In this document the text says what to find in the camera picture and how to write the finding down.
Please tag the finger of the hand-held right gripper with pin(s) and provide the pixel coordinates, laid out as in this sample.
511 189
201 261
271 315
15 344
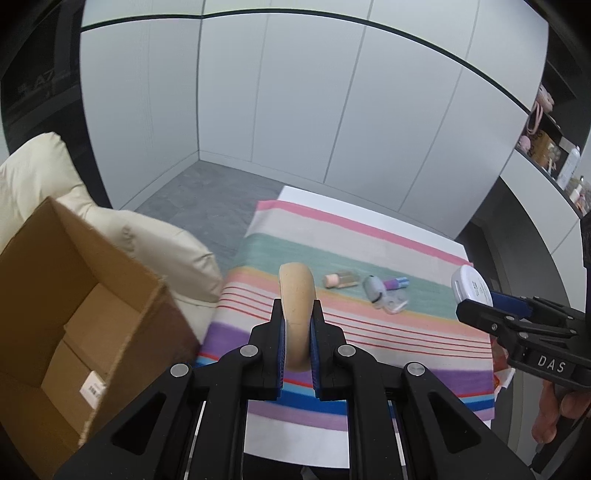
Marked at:
485 316
505 302

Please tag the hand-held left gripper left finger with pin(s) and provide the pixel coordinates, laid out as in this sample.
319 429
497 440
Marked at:
280 364

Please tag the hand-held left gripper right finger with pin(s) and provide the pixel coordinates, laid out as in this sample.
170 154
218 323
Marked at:
315 364

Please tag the round white tin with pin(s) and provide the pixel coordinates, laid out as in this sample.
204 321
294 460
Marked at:
471 284

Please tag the beige round case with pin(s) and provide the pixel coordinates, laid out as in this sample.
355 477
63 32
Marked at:
298 304

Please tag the brown cardboard box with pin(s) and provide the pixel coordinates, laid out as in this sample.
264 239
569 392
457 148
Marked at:
69 258

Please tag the person's right hand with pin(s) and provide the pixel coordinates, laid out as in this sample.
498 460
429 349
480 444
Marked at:
568 406

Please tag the red printed bag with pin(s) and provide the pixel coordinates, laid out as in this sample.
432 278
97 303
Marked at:
501 374

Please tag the small pink-capped bottle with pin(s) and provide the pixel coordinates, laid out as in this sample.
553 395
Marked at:
339 279

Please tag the purple blue tube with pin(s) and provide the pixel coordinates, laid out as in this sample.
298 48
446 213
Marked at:
397 282

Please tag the grey tube with clear cap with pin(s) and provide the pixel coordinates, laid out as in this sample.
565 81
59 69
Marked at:
373 288

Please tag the striped colourful cloth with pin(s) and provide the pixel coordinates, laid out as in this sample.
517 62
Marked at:
323 240

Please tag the tall white bottle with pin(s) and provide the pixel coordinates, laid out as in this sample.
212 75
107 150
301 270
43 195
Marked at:
569 166

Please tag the small pink plush toy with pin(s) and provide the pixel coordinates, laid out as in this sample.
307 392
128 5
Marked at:
524 142

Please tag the cream padded chair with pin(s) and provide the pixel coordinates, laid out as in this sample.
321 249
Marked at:
138 240

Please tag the large pink plush toy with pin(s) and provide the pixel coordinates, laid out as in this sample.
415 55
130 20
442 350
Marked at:
545 98

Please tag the white panelled wardrobe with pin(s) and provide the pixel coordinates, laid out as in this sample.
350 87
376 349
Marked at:
323 92

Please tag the black glass cabinet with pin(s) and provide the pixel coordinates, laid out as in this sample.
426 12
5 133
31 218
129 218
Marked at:
46 115

